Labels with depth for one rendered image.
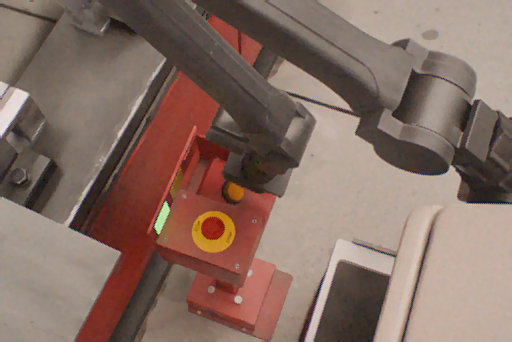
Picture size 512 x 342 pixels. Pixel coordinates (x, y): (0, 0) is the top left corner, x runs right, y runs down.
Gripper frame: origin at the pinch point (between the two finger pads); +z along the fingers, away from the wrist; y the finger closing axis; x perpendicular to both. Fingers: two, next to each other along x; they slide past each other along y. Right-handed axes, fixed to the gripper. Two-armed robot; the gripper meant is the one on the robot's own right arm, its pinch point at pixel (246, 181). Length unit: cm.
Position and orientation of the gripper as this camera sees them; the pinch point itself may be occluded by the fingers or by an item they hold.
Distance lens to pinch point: 106.0
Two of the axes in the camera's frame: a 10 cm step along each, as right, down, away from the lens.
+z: -2.4, 2.8, 9.3
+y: -9.1, -4.0, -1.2
